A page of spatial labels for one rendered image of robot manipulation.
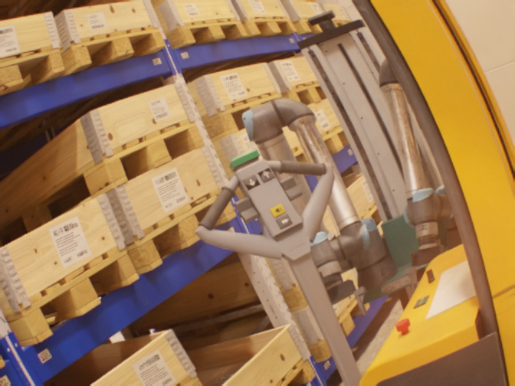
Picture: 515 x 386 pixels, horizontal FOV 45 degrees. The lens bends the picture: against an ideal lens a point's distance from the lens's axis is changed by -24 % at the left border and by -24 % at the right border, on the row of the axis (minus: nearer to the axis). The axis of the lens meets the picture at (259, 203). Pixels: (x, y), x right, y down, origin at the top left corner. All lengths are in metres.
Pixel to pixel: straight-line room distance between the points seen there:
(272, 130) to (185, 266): 0.65
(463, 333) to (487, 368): 0.14
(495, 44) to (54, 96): 5.42
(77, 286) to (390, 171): 1.48
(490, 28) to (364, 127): 4.36
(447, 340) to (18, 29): 2.00
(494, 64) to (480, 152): 5.87
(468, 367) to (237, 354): 2.36
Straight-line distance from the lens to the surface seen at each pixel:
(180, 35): 3.85
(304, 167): 2.22
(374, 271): 3.12
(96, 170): 2.92
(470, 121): 1.50
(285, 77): 4.65
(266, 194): 2.16
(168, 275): 3.07
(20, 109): 2.65
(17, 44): 2.68
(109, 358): 3.08
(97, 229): 2.70
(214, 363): 3.91
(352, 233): 2.81
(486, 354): 1.61
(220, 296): 3.99
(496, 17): 7.35
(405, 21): 1.50
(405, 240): 3.21
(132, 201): 2.94
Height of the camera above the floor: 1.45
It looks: 4 degrees down
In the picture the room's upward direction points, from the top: 25 degrees counter-clockwise
